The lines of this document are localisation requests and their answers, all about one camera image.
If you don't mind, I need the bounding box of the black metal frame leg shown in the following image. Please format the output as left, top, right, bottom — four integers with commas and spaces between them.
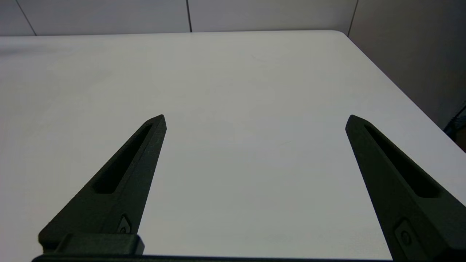
443, 104, 466, 152

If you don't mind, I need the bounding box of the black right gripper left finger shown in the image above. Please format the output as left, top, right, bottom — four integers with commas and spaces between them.
38, 114, 167, 252

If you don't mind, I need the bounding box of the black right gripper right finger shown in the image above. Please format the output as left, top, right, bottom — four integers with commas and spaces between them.
345, 114, 466, 262

